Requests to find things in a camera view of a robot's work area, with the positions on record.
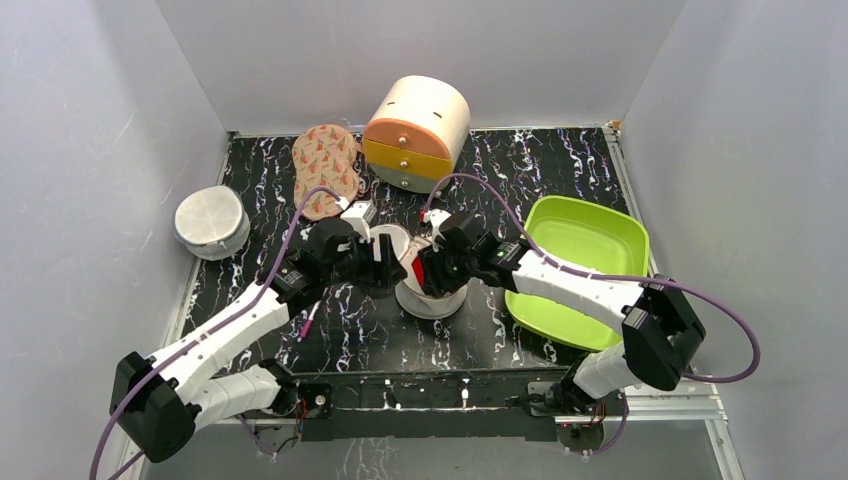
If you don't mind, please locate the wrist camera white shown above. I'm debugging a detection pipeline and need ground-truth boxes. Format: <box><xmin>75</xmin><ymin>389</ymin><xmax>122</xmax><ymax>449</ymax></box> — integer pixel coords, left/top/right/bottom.
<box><xmin>421</xmin><ymin>209</ymin><xmax>452</xmax><ymax>252</ymax></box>
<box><xmin>340</xmin><ymin>200</ymin><xmax>377</xmax><ymax>241</ymax></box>

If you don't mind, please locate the white mesh laundry bag grey trim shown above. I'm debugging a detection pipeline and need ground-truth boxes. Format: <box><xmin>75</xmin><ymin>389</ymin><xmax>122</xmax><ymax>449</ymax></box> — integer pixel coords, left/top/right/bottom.
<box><xmin>173</xmin><ymin>185</ymin><xmax>250</xmax><ymax>261</ymax></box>

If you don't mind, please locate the pink white marker pen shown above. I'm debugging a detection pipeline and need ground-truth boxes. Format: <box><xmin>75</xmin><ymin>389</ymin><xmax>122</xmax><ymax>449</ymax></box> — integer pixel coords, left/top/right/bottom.
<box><xmin>298</xmin><ymin>302</ymin><xmax>321</xmax><ymax>342</ymax></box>

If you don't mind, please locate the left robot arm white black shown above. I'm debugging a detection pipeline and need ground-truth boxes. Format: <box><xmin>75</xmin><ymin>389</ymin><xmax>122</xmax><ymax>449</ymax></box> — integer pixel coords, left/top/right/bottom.
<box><xmin>110</xmin><ymin>218</ymin><xmax>409</xmax><ymax>463</ymax></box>

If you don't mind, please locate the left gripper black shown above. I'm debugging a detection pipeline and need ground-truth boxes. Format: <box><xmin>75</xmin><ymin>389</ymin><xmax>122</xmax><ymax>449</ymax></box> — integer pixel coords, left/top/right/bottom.
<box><xmin>323</xmin><ymin>233</ymin><xmax>406</xmax><ymax>289</ymax></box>

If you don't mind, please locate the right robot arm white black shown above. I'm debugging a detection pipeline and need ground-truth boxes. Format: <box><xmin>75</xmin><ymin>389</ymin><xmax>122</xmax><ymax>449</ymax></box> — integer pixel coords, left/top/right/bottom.
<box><xmin>412</xmin><ymin>210</ymin><xmax>706</xmax><ymax>414</ymax></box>

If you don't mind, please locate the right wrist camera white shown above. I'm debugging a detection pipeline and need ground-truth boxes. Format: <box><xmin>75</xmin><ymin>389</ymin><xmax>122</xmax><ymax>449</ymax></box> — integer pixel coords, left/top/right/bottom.
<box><xmin>421</xmin><ymin>209</ymin><xmax>452</xmax><ymax>252</ymax></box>

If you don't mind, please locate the aluminium frame rail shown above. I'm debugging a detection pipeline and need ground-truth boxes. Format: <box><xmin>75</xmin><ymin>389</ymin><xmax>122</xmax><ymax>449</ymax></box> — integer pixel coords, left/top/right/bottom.
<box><xmin>556</xmin><ymin>374</ymin><xmax>729</xmax><ymax>425</ymax></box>

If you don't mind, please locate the round drawer cabinet orange yellow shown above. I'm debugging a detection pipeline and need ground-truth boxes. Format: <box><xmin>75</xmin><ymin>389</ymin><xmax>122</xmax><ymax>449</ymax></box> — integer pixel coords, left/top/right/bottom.
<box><xmin>362</xmin><ymin>75</ymin><xmax>470</xmax><ymax>193</ymax></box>

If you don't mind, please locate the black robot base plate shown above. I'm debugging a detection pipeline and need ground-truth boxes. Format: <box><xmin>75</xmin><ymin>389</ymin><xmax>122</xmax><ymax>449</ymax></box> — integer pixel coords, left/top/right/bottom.
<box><xmin>294</xmin><ymin>368</ymin><xmax>575</xmax><ymax>442</ymax></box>

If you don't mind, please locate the peach patterned fabric pouch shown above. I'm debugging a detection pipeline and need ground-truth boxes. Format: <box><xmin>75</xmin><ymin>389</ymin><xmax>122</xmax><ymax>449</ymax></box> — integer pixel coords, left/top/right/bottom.
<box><xmin>291</xmin><ymin>124</ymin><xmax>361</xmax><ymax>221</ymax></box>

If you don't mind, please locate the red bra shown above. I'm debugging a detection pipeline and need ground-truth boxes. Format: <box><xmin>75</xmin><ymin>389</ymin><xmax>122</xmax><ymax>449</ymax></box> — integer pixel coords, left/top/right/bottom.
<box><xmin>412</xmin><ymin>256</ymin><xmax>425</xmax><ymax>286</ymax></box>

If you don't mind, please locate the white mesh laundry bag beige zipper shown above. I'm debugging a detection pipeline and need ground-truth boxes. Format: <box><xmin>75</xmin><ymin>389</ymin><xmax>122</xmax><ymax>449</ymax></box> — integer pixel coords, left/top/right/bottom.
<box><xmin>370</xmin><ymin>224</ymin><xmax>468</xmax><ymax>320</ymax></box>

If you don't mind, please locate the green plastic basin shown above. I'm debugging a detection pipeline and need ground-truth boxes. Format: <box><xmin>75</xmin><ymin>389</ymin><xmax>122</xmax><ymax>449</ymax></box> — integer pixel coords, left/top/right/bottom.
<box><xmin>505</xmin><ymin>195</ymin><xmax>650</xmax><ymax>351</ymax></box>

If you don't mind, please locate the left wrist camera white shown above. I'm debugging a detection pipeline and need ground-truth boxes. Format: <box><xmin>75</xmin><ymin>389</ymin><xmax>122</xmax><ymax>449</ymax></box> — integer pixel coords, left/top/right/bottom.
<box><xmin>340</xmin><ymin>200</ymin><xmax>377</xmax><ymax>241</ymax></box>

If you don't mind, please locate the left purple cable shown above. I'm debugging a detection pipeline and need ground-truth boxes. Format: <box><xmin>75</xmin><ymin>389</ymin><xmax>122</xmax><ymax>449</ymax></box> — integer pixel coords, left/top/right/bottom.
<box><xmin>89</xmin><ymin>186</ymin><xmax>349</xmax><ymax>480</ymax></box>

